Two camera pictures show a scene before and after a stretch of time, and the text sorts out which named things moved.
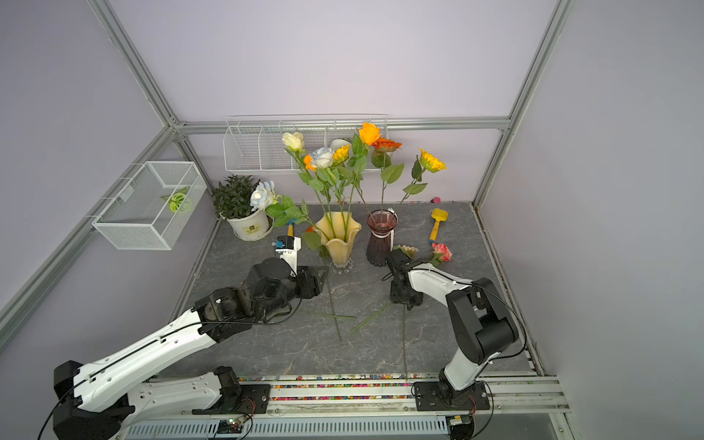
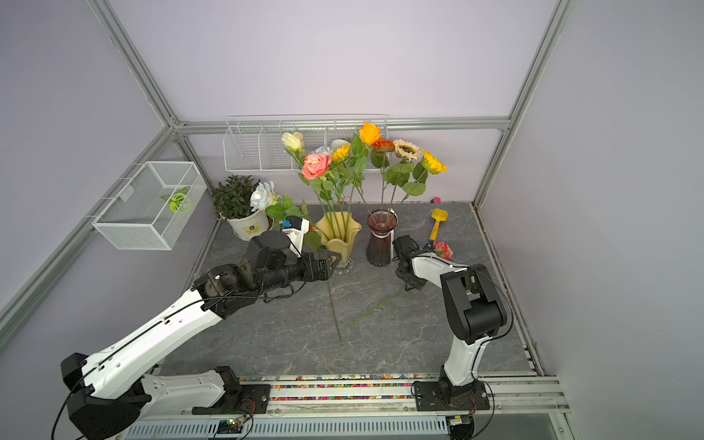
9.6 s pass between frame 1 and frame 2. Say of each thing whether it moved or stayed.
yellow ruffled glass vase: stayed
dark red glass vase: stayed
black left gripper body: moved
